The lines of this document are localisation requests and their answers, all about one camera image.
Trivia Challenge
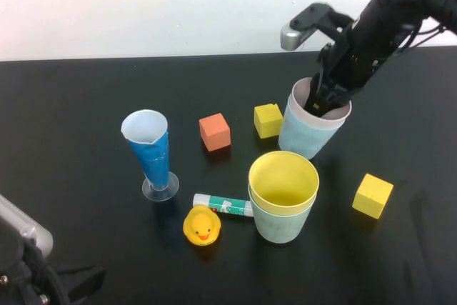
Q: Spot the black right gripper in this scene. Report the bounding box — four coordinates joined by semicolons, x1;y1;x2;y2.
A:
304;11;418;119

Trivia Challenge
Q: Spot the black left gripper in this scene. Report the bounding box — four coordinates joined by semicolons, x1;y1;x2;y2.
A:
0;224;107;305

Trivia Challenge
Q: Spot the pink plastic cup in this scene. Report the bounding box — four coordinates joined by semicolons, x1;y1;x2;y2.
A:
290;76;353;129

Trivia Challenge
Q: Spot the light blue plastic cup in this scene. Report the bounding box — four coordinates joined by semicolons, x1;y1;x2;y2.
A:
278;93;346;161

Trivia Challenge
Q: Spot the yellow plastic cup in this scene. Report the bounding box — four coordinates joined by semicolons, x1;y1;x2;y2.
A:
248;151;320;217

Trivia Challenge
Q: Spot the yellow cube chipped corner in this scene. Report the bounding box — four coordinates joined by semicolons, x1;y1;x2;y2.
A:
253;103;284;139

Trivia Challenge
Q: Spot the yellow cube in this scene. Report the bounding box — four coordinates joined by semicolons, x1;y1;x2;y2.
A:
351;173;394;220

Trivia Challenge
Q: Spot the orange cube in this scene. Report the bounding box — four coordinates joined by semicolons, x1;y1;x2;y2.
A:
199;112;231;152

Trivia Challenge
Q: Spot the yellow rubber duck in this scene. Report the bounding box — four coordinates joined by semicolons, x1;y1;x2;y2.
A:
183;204;222;247

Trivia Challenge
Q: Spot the light green plastic cup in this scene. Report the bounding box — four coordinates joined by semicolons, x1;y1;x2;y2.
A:
248;183;318;244

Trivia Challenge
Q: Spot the blue taped measuring cylinder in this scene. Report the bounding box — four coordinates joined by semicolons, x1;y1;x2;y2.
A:
121;109;181;201

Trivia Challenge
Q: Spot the green white glue stick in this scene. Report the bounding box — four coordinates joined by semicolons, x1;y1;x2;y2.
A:
193;193;255;218

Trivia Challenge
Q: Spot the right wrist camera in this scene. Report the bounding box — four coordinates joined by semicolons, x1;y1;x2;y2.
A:
279;2;356;51

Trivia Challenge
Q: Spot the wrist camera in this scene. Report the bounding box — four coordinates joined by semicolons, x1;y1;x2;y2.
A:
0;194;54;258
279;2;356;51

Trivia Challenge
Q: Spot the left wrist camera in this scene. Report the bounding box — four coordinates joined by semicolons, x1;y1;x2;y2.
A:
0;194;54;258

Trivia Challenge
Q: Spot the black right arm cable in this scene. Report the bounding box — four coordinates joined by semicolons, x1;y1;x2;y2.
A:
398;21;457;51

